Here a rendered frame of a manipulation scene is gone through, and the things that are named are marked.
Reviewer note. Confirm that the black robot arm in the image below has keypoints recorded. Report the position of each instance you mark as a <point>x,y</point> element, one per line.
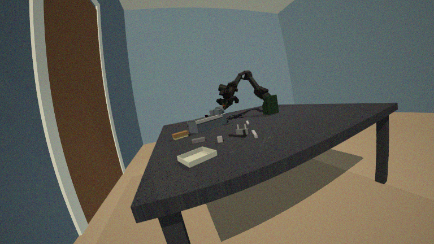
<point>259,91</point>

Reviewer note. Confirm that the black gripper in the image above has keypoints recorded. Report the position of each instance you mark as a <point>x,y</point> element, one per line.
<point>228,101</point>

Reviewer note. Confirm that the tan rectangular block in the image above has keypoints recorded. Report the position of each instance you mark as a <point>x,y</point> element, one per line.
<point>180,135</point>

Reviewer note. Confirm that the cream open tray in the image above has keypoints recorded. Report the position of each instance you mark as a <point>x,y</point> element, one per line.
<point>196,156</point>

